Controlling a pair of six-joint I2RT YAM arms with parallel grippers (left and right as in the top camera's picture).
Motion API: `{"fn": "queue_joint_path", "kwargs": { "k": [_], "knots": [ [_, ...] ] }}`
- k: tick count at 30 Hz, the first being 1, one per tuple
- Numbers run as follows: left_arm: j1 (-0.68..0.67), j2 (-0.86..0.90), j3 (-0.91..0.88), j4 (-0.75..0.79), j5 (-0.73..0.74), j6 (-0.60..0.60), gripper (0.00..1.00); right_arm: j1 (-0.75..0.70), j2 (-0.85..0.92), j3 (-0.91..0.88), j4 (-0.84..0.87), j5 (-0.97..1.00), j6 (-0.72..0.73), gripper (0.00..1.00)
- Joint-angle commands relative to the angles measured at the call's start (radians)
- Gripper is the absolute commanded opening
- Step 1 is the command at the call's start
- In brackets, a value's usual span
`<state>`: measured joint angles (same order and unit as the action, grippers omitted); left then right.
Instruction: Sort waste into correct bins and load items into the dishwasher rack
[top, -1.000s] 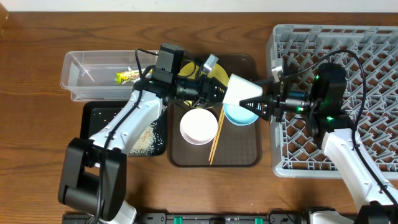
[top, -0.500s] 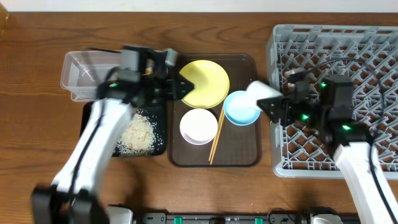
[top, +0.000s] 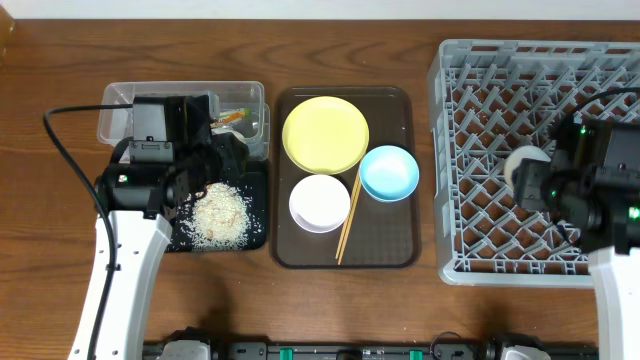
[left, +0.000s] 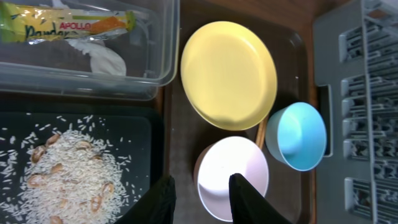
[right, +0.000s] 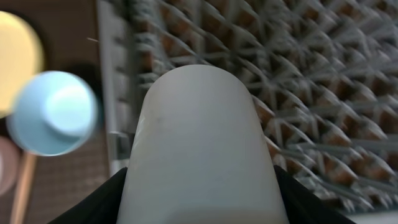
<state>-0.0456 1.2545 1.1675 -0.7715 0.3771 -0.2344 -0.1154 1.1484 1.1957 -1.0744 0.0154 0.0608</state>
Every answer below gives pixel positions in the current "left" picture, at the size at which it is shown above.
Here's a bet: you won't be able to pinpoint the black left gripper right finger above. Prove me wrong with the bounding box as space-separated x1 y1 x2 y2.
229 173 291 224

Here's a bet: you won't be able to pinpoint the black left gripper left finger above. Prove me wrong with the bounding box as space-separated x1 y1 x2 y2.
115 175 177 224

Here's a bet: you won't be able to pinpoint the white bowl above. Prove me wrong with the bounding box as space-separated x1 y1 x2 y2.
193 136 269 222

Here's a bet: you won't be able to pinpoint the rice and nuts leftovers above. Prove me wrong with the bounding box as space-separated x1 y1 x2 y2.
1 113 142 223

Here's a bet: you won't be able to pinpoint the yellow green snack wrapper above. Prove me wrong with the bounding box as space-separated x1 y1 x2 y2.
1 1 136 44

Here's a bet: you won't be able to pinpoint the grey dishwasher rack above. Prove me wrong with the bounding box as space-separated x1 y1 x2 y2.
313 0 397 223

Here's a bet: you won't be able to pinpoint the wooden chopstick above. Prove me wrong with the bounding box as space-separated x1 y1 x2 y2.
255 116 269 149

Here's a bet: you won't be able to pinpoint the black rectangular tray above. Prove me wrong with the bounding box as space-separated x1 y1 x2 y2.
1 94 164 223

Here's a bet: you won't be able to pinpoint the light blue bowl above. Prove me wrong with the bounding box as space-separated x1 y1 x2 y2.
265 102 327 172

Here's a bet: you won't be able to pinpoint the yellow plate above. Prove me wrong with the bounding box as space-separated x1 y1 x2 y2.
180 21 277 131

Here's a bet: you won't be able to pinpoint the crumpled white tissue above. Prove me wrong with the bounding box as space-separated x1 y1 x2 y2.
51 0 127 77

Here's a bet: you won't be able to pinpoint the clear plastic bin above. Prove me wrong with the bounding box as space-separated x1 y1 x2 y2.
1 0 180 100

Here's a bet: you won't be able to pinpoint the brown serving tray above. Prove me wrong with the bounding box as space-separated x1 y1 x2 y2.
165 1 316 223

